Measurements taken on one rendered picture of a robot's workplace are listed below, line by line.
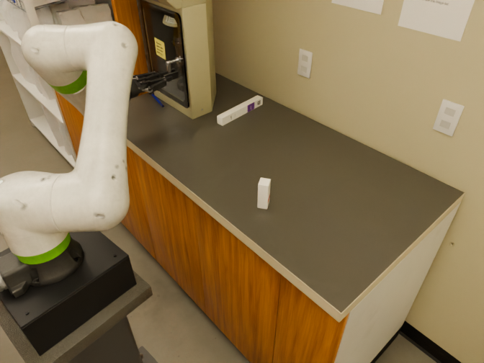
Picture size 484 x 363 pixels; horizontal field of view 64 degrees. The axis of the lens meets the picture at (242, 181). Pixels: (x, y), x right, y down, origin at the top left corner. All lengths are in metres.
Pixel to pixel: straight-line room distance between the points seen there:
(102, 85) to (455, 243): 1.37
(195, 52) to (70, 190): 0.96
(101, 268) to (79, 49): 0.53
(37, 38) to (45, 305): 0.62
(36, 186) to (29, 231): 0.10
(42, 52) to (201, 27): 0.74
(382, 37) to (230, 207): 0.79
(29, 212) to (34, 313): 0.23
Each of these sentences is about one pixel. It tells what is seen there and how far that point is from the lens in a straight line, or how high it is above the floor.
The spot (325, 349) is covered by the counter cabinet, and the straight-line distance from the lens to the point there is 1.29.
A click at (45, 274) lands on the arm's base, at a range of 1.02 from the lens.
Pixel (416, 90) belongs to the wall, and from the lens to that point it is 1.51.
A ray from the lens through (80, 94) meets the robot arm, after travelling 1.22.
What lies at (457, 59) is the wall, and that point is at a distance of 1.42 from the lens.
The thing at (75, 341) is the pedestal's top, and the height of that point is 0.94.
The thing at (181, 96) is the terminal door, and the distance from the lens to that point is 1.75.
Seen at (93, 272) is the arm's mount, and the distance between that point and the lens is 1.01.
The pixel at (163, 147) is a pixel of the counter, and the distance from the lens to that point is 1.60.
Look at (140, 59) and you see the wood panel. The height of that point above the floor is 1.11.
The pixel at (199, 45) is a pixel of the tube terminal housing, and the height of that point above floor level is 1.26.
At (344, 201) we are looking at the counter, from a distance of 1.35.
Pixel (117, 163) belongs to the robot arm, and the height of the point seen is 1.31.
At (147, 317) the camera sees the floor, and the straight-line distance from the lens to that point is 2.19.
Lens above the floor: 1.81
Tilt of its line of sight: 39 degrees down
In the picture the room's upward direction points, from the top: straight up
